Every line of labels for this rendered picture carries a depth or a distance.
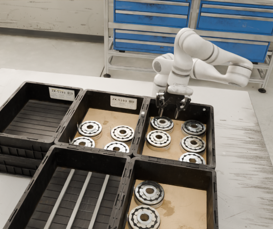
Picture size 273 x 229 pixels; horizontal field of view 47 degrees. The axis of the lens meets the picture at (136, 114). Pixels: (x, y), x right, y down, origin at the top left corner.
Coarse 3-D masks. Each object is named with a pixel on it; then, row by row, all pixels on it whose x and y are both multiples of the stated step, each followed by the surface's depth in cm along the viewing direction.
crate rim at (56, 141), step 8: (80, 96) 143; (128, 96) 145; (136, 96) 145; (144, 96) 145; (144, 104) 140; (72, 112) 133; (64, 128) 124; (136, 128) 126; (56, 136) 120; (136, 136) 122; (64, 144) 116; (72, 144) 117; (112, 152) 114; (120, 152) 115; (128, 152) 115
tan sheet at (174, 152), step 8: (176, 120) 148; (176, 128) 143; (176, 136) 139; (184, 136) 139; (144, 144) 133; (176, 144) 134; (144, 152) 130; (152, 152) 130; (160, 152) 130; (168, 152) 130; (176, 152) 130
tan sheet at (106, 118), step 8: (88, 112) 150; (96, 112) 150; (104, 112) 151; (112, 112) 151; (120, 112) 151; (88, 120) 145; (96, 120) 145; (104, 120) 145; (112, 120) 146; (120, 120) 146; (128, 120) 146; (136, 120) 147; (104, 128) 141; (112, 128) 141; (104, 136) 136; (96, 144) 132; (104, 144) 132
